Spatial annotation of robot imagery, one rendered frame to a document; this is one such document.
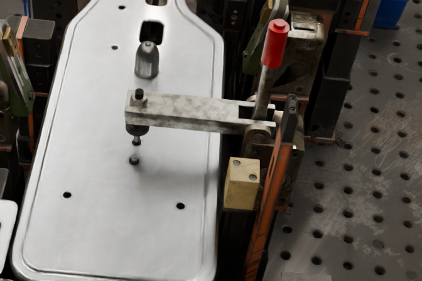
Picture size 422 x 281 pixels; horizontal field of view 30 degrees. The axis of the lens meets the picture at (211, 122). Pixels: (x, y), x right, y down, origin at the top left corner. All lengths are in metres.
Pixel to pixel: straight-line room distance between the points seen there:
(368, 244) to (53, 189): 0.58
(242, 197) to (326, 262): 0.41
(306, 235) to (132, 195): 0.44
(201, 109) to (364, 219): 0.50
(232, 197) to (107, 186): 0.15
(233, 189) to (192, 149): 0.11
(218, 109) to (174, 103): 0.05
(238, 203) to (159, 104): 0.15
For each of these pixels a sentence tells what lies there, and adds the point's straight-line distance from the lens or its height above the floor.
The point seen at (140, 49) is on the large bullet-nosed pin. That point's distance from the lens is 1.02.
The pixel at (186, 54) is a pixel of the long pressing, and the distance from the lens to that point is 1.08.
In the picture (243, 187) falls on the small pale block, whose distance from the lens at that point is 0.87.
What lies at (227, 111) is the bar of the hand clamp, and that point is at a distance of 0.91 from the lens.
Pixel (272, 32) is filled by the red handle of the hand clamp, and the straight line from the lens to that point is 0.82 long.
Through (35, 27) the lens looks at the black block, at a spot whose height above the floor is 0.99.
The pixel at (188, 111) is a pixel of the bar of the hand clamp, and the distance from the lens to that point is 0.90.
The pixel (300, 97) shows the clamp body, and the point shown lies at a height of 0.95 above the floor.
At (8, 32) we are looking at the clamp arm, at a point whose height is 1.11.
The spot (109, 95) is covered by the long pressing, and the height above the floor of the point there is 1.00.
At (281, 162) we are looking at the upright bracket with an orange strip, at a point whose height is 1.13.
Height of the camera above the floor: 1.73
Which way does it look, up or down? 48 degrees down
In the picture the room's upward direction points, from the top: 9 degrees clockwise
